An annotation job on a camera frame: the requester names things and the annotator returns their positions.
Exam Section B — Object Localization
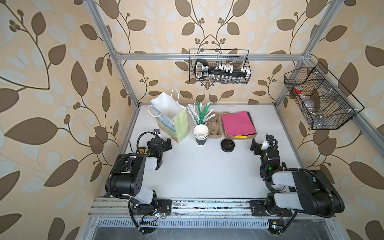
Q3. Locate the black wire basket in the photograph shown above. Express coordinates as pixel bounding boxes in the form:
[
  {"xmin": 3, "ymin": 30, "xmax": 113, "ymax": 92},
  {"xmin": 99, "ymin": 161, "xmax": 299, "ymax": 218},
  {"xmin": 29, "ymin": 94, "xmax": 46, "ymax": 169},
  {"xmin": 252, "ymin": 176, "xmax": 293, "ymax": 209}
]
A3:
[
  {"xmin": 189, "ymin": 48, "xmax": 252, "ymax": 85},
  {"xmin": 284, "ymin": 62, "xmax": 365, "ymax": 130}
]

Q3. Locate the black handheld tool in basket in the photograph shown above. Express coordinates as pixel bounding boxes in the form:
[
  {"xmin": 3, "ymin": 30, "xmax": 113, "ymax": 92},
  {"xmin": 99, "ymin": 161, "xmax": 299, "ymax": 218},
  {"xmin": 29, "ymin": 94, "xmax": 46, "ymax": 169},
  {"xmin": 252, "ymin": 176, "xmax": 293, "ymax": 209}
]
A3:
[{"xmin": 194, "ymin": 60, "xmax": 251, "ymax": 79}]

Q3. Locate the brown pulp cup carrier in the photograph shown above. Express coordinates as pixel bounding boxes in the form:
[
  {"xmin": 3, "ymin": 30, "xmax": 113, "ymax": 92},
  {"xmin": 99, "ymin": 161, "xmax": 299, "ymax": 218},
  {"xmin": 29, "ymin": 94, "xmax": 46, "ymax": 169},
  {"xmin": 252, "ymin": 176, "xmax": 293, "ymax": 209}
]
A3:
[{"xmin": 207, "ymin": 116, "xmax": 223, "ymax": 139}]

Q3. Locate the white wrapped straw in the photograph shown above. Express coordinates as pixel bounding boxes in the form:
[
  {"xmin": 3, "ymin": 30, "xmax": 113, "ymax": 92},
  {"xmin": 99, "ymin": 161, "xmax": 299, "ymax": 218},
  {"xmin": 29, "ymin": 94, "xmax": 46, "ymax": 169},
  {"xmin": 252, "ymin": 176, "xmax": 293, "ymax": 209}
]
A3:
[{"xmin": 187, "ymin": 104, "xmax": 199, "ymax": 125}]

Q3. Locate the red capped clear bottle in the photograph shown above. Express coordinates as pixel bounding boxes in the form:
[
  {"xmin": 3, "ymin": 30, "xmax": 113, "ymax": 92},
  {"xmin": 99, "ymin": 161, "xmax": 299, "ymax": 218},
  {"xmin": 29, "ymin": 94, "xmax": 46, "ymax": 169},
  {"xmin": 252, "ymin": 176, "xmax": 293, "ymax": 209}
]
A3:
[{"xmin": 293, "ymin": 85, "xmax": 308, "ymax": 101}]

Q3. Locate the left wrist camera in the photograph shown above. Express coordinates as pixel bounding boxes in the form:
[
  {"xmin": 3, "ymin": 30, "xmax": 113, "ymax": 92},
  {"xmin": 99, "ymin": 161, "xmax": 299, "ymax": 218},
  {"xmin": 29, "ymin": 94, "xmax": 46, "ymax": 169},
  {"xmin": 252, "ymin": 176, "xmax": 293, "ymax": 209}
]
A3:
[{"xmin": 153, "ymin": 129, "xmax": 161, "ymax": 137}]

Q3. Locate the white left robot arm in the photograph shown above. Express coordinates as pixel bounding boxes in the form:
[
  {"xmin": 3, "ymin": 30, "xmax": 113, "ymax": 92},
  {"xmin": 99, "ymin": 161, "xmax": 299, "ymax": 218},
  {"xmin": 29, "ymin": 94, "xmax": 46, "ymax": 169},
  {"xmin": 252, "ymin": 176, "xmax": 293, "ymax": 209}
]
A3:
[{"xmin": 106, "ymin": 132, "xmax": 172, "ymax": 235}]

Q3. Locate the black wire basket right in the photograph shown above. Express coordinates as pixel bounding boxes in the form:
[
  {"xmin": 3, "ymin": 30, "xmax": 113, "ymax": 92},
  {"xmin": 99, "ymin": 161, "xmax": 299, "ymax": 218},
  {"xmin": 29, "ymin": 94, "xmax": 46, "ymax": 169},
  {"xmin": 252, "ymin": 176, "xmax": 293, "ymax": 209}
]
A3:
[{"xmin": 284, "ymin": 62, "xmax": 365, "ymax": 130}]

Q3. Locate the black plastic cup lid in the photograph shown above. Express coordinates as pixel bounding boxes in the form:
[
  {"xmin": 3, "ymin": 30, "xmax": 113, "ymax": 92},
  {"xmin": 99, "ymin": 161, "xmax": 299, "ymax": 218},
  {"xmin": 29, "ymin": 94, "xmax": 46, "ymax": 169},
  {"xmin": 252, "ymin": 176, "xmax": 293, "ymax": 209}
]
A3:
[{"xmin": 221, "ymin": 139, "xmax": 235, "ymax": 153}]

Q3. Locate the green white paper gift bag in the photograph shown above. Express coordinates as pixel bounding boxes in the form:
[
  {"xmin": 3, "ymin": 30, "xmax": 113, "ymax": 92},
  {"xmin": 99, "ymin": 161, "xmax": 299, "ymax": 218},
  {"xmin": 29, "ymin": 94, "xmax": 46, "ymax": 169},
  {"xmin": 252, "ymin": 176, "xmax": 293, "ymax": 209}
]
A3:
[{"xmin": 147, "ymin": 88, "xmax": 189, "ymax": 143}]

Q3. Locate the brown cardboard napkin box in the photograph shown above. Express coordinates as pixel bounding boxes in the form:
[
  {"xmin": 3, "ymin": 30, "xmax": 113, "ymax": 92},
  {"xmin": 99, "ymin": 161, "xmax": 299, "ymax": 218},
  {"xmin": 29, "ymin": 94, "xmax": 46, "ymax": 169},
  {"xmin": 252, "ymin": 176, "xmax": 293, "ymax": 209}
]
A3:
[{"xmin": 221, "ymin": 111, "xmax": 258, "ymax": 141}]

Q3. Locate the green wrapped straw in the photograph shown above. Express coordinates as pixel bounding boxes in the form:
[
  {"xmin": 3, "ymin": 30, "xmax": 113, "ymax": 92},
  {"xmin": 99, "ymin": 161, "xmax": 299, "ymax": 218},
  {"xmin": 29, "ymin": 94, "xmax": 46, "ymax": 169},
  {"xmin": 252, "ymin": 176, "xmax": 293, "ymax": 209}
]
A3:
[{"xmin": 196, "ymin": 101, "xmax": 211, "ymax": 120}]

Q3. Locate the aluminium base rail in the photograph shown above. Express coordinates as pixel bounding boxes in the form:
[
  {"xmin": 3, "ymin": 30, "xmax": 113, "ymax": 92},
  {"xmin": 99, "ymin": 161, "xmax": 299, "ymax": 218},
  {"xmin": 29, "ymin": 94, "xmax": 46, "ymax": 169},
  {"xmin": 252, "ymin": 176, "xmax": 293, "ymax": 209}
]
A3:
[{"xmin": 88, "ymin": 198, "xmax": 293, "ymax": 220}]

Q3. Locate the stack of paper cups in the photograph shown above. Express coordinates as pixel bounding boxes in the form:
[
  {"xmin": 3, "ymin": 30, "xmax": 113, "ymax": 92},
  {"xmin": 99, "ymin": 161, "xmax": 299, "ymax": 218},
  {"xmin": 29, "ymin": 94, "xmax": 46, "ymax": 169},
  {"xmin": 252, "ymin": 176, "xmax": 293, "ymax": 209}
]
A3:
[{"xmin": 194, "ymin": 125, "xmax": 209, "ymax": 146}]

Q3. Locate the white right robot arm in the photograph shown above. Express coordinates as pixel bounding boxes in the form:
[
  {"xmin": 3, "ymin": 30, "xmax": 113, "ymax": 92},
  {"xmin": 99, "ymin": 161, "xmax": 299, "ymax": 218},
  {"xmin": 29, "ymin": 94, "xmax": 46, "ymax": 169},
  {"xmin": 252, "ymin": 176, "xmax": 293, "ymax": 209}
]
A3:
[{"xmin": 249, "ymin": 135, "xmax": 345, "ymax": 235}]

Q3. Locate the black wire basket rear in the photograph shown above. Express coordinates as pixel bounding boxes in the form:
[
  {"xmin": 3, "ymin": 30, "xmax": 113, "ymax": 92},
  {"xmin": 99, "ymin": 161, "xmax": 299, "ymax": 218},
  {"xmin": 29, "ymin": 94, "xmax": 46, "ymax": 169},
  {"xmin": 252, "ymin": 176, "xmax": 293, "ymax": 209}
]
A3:
[{"xmin": 189, "ymin": 48, "xmax": 252, "ymax": 85}]

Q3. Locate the yellow black tape measure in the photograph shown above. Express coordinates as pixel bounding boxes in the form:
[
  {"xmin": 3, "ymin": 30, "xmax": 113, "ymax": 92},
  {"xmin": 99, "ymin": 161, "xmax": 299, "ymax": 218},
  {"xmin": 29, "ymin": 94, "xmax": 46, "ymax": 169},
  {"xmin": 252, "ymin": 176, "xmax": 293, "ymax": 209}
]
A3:
[{"xmin": 138, "ymin": 147, "xmax": 149, "ymax": 155}]

